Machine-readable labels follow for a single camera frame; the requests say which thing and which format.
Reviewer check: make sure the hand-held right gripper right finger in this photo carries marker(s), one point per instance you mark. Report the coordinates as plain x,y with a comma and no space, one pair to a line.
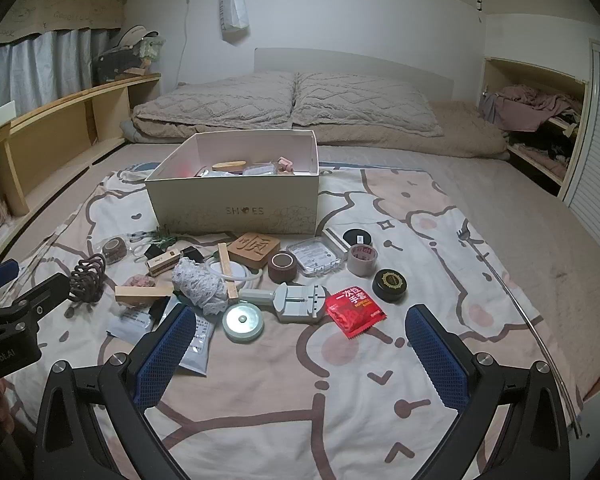
437,360

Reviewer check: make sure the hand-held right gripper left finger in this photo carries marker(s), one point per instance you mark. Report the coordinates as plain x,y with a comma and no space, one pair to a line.
164,357

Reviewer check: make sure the light blue printed pouch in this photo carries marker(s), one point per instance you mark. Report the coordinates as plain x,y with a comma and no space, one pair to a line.
200,347

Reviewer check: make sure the green round push light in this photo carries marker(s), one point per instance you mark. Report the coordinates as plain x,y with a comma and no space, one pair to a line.
243,321

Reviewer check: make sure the grey watch link remover tool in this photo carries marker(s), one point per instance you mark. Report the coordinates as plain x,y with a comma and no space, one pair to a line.
295,302

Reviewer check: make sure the white cardboard shoe box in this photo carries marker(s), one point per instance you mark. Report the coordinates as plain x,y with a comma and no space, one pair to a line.
230,205

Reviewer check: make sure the white flat packet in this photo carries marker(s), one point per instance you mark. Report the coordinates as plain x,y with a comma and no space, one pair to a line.
129,325

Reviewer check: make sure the brown hair claw clip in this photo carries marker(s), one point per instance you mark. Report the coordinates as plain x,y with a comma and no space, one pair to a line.
86,280

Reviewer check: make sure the wooden block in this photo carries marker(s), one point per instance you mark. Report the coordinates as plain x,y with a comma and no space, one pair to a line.
140,294

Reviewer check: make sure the bag of pink beads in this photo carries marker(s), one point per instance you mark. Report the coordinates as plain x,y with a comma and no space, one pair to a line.
139,281

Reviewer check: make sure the white lace roll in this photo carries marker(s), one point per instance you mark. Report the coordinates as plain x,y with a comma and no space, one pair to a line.
200,285

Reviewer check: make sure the black round tin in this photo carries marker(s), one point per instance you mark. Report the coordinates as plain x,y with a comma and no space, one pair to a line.
390,285

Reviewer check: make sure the small brown tape roll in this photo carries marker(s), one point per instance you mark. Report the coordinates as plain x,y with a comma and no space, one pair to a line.
114,251

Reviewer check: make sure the white slotted box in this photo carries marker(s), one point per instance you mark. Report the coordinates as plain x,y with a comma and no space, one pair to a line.
163,264

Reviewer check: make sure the red plastic packet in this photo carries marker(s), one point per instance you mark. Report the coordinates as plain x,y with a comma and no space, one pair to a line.
355,312

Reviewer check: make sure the metal fork back scratcher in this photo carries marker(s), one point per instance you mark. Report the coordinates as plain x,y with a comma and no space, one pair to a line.
525,305

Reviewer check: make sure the wooden stick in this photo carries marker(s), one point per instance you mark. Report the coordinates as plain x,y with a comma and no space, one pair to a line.
227,270

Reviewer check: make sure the cartoon printed blanket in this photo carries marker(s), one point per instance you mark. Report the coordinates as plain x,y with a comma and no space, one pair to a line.
330,400

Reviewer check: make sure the green plastic clip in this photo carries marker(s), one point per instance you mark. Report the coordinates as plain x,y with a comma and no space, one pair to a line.
164,239

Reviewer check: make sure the white tape roll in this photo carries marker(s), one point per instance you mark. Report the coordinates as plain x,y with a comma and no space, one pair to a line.
362,259

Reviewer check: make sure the carved wooden coaster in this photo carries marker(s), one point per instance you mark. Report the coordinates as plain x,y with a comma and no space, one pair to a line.
254,250

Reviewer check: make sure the flat black disc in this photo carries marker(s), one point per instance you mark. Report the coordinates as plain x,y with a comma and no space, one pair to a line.
356,236

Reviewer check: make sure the brown ribbed ribbon roll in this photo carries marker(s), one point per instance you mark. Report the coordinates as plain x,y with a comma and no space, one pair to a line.
282,267

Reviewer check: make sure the white striped strip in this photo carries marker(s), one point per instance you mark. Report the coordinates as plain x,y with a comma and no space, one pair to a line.
336,238

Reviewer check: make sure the wooden bedside shelf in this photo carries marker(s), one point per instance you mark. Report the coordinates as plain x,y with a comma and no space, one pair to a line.
55,125

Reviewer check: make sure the clear plastic case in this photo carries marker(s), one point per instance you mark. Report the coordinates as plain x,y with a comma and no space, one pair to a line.
314,256

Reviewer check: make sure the oval wooden brush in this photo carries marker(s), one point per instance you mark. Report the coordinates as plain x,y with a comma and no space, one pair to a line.
229,165

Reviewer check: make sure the pale blue curtain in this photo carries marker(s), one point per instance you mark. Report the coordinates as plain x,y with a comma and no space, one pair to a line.
45,65

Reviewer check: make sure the dark bag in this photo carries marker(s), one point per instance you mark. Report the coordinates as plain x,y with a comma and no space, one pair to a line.
115,67

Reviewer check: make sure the grey textured pillow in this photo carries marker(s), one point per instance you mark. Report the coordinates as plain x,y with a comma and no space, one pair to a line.
365,105
215,102

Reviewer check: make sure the beige printed valance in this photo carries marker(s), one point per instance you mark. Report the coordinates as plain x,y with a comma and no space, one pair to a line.
55,10

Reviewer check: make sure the pile of clothes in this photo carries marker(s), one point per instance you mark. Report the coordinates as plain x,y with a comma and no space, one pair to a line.
530,105

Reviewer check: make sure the white louvre door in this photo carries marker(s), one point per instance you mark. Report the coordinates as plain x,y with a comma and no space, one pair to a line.
597,140

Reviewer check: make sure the stack of caps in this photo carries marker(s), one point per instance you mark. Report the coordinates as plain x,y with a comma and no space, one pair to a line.
132,36

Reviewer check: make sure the white hanging paper bag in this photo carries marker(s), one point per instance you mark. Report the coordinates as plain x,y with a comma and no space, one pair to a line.
234,10

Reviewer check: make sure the wooden wall niche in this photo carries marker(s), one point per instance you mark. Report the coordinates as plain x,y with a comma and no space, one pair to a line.
535,125

